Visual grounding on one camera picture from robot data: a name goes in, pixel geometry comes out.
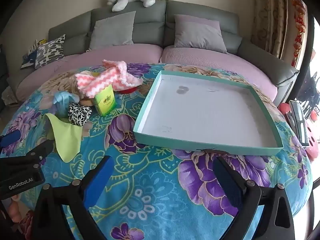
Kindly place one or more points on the green tissue pack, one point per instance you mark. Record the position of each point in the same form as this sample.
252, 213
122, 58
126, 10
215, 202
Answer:
105, 102

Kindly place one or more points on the lime green cloth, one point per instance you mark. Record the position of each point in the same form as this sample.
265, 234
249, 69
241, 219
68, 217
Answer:
67, 140

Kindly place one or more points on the grey and purple pillow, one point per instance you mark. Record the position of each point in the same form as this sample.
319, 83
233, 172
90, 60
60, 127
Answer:
197, 35

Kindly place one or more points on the teal shallow cardboard box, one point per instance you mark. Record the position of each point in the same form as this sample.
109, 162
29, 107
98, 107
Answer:
200, 110

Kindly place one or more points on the pink round item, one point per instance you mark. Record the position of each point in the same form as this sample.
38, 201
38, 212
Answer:
283, 108

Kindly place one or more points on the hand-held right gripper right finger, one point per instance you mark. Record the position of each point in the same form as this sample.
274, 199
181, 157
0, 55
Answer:
227, 185

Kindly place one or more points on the black window frame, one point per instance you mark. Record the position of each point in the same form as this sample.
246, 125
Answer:
308, 42

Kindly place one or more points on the orange round puff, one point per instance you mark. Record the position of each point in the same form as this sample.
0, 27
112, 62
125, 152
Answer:
86, 102

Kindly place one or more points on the light blue ribbon cloth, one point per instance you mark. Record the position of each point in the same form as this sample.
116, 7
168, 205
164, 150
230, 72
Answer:
61, 101

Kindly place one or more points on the plain grey pillow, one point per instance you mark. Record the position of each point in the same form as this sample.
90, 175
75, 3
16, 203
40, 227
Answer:
112, 32

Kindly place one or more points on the beige patterned curtain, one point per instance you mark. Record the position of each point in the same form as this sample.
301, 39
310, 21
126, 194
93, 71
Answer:
270, 17

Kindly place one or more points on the blue white cushion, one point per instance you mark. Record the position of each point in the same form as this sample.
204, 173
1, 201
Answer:
28, 60

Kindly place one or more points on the black white patterned pillow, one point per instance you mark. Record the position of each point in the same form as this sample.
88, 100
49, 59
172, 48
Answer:
48, 51

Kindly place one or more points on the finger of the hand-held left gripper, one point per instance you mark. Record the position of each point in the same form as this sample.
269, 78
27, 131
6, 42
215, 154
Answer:
40, 151
10, 138

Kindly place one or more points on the pink sofa seat cushion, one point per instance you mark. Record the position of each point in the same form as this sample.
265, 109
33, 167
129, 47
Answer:
200, 55
100, 55

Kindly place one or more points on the pink white zigzag cloth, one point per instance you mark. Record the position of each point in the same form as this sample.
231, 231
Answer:
100, 82

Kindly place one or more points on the pink perforated plastic item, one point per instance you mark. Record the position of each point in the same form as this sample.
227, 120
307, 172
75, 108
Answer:
313, 140

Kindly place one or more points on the yellow packet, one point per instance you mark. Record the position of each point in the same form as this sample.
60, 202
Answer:
42, 41

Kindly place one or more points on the red hanging decoration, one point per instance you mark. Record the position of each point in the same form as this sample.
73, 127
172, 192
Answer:
298, 17

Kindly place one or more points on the leopard print scrunchie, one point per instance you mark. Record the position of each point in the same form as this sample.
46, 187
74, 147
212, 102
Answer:
78, 113

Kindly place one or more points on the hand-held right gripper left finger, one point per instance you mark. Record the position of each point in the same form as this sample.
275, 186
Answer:
100, 177

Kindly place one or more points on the grey sofa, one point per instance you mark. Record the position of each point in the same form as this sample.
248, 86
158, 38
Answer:
155, 30

